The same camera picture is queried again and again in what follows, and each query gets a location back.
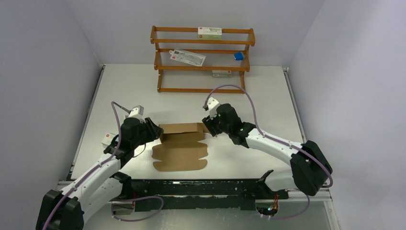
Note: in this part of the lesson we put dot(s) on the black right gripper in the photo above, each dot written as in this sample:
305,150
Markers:
209,124

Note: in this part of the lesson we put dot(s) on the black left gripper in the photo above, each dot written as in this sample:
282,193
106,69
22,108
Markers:
153,132

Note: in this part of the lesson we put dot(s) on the brown cardboard box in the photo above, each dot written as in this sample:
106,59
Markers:
181,148

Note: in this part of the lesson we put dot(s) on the orange wooden shelf rack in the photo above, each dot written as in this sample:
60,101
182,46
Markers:
186,49

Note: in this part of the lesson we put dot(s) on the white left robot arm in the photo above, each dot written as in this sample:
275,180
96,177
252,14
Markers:
71,207

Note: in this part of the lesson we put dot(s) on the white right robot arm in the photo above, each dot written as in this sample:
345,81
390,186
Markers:
309,169

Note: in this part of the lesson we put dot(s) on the small box lower shelf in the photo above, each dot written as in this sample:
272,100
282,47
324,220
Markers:
221,73

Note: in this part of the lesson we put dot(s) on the green white box top shelf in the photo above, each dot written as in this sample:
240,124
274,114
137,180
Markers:
209,33

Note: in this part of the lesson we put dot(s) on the small blue object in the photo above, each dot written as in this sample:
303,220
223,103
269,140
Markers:
239,56

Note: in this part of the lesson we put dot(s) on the white flat package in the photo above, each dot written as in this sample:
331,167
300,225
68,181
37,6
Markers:
187,57

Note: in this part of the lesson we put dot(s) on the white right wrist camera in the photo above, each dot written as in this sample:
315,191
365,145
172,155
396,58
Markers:
211,105

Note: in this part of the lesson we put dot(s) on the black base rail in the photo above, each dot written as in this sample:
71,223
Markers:
194,194

